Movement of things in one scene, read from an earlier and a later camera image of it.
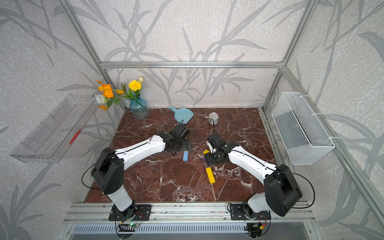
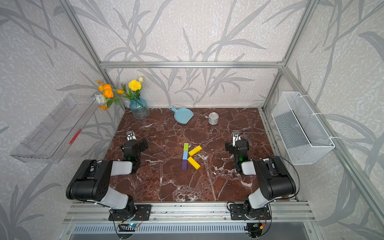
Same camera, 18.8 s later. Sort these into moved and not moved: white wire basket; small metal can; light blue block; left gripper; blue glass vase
Moved: left gripper
Not moved: small metal can; white wire basket; blue glass vase; light blue block
